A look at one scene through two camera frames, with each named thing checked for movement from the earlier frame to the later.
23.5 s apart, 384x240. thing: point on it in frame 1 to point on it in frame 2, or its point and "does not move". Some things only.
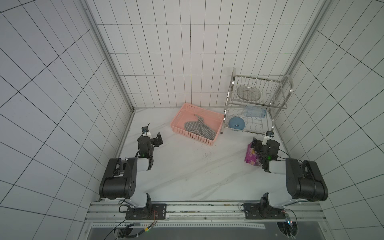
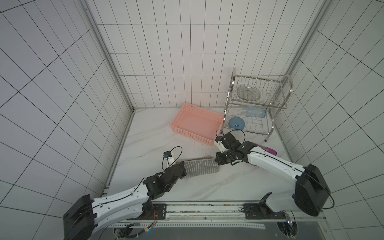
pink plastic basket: x=202 y=124 does not move
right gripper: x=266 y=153 to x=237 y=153
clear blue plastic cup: x=254 y=112 does not move
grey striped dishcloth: x=199 y=127 to x=205 y=165
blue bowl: x=236 y=122 does not move
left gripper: x=156 y=143 to x=183 y=174
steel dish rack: x=250 y=101 does not move
